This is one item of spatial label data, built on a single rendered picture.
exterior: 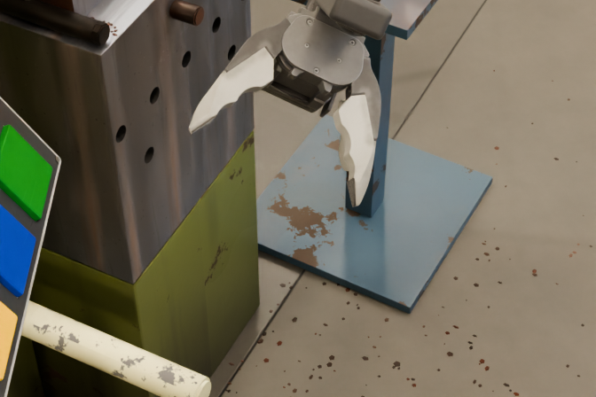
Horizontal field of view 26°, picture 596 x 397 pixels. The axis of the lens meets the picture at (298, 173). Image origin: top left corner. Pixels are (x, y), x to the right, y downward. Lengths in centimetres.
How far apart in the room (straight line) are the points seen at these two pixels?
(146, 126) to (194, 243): 35
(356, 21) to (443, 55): 204
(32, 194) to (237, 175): 85
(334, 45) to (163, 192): 87
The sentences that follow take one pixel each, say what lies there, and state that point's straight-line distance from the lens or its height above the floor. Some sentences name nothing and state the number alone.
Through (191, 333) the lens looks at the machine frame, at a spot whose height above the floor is 19.
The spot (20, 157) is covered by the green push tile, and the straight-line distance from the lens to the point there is 135.
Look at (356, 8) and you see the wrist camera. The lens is 100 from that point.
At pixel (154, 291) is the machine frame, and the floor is 40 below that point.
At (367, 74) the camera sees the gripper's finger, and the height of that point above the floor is 124.
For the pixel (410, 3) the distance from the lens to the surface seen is 208.
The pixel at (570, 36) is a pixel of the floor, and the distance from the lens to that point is 314.
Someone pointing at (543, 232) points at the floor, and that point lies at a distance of 267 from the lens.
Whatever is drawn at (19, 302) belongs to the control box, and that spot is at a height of 97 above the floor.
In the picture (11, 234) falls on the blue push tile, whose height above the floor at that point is 101.
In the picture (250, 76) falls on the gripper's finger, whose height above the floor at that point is 126.
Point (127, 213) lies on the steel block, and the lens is 183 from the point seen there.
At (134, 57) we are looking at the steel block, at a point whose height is 86.
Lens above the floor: 195
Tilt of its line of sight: 46 degrees down
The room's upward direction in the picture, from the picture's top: straight up
